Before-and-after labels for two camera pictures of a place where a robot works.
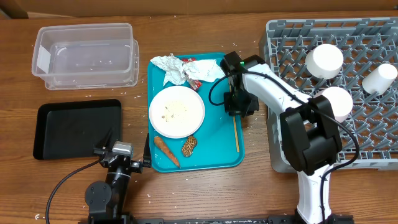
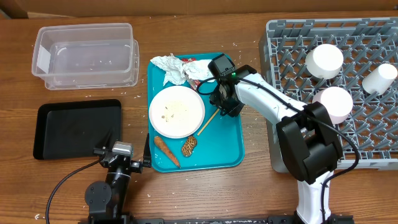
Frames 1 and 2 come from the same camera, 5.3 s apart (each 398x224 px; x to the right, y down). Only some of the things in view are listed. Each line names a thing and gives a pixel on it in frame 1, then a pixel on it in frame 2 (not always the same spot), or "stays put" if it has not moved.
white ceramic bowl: x=324 y=61 stays put
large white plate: x=176 y=112 stays put
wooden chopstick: x=235 y=126 to x=208 y=122
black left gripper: x=103 y=144 stays put
